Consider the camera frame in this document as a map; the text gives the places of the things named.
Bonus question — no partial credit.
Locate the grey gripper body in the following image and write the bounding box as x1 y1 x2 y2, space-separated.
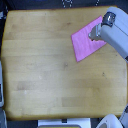
88 24 101 41

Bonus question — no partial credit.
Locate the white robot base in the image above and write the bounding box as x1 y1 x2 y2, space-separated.
96 114 123 128

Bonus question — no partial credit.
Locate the pink cloth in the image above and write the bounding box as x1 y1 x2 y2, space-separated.
71 16 105 62

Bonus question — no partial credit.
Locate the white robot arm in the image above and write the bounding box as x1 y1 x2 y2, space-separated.
89 12 128 63

